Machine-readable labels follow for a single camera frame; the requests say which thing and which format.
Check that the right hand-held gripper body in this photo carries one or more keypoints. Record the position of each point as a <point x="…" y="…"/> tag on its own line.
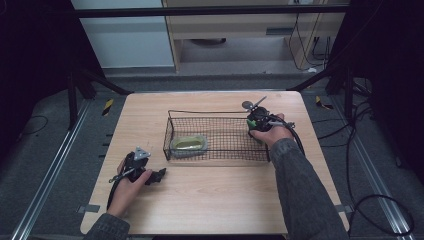
<point x="260" y="118"/>

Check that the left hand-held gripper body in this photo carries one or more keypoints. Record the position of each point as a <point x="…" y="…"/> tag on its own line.
<point x="136" y="163"/>

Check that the clear packet with green contents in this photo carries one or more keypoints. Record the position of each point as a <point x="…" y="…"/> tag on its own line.
<point x="188" y="144"/>

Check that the person's right hand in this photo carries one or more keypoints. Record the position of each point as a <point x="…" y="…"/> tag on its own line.
<point x="275" y="133"/>

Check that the person's left hand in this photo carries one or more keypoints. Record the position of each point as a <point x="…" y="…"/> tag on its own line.
<point x="128" y="193"/>

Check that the yellow black striped tape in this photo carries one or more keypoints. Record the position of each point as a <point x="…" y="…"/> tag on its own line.
<point x="321" y="102"/>
<point x="107" y="107"/>

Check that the grey tape strip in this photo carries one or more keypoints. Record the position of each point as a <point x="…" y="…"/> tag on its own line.
<point x="344" y="208"/>
<point x="88" y="208"/>

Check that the light wooden desk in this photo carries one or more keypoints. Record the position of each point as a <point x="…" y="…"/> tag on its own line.
<point x="233" y="31"/>

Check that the black metal stand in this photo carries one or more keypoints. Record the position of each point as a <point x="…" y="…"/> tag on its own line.
<point x="71" y="100"/>
<point x="348" y="93"/>

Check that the white cabinet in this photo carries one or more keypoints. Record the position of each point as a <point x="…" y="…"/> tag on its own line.
<point x="126" y="36"/>

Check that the black curtain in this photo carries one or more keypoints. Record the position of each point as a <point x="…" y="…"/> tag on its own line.
<point x="390" y="66"/>
<point x="30" y="50"/>

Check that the aluminium floor rail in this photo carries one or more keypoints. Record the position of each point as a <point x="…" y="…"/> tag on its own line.
<point x="376" y="180"/>
<point x="50" y="170"/>

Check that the black horizontal frame bar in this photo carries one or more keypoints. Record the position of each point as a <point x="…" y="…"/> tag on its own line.
<point x="206" y="11"/>

